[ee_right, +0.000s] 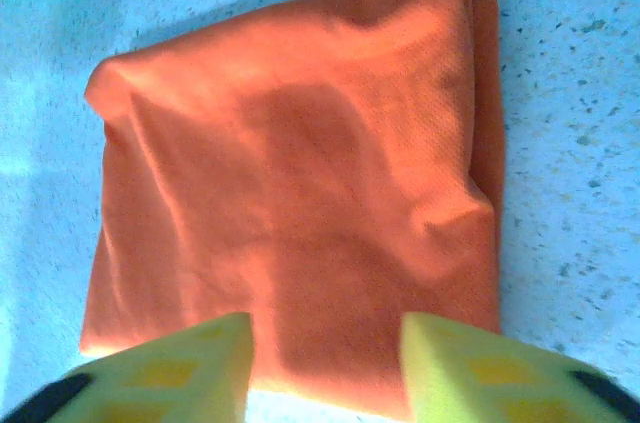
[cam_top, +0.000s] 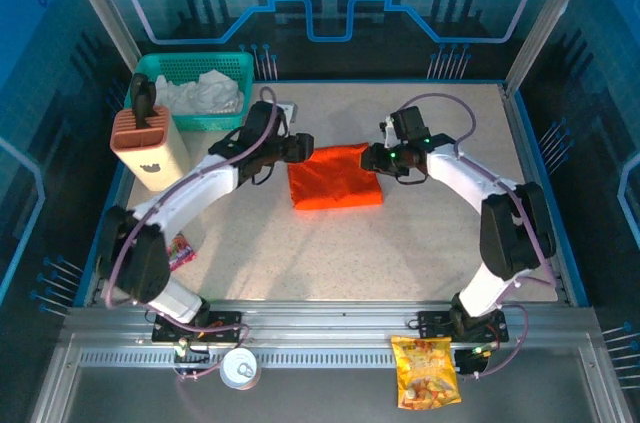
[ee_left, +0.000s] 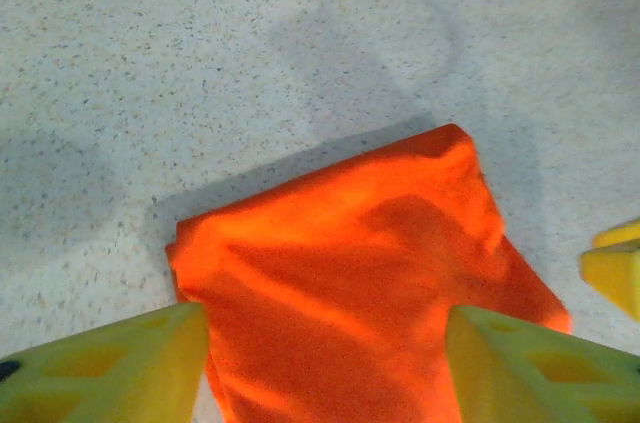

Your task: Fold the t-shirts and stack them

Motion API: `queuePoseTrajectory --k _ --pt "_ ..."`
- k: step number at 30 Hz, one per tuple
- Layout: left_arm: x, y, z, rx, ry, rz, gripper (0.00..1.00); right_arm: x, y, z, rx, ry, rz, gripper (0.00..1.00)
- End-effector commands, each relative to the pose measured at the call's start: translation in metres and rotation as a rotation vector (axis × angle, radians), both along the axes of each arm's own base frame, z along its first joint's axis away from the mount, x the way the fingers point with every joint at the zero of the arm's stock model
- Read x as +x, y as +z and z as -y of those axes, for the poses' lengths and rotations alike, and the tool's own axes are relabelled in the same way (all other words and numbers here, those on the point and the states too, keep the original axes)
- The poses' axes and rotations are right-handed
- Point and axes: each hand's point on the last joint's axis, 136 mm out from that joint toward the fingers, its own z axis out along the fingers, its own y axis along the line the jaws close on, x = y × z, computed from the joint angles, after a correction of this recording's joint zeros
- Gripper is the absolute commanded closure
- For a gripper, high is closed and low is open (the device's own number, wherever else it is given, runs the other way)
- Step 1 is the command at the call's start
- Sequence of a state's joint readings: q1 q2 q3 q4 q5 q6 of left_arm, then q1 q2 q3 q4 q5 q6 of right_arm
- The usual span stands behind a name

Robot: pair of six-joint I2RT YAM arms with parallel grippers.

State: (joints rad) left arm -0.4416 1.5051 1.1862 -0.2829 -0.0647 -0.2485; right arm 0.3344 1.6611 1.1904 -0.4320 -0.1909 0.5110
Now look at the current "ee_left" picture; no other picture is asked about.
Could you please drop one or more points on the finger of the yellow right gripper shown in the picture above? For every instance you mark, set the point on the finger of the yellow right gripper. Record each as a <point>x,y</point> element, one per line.
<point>617,278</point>
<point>622,235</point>

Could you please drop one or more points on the orange t-shirt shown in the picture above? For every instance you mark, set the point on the orange t-shirt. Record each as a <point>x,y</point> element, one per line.
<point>350,268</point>

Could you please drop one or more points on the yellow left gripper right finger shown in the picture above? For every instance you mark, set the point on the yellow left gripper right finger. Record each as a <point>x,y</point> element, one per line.
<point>525,373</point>

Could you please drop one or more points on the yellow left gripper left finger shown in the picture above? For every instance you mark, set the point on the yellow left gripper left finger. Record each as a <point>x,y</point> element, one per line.
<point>125,373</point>

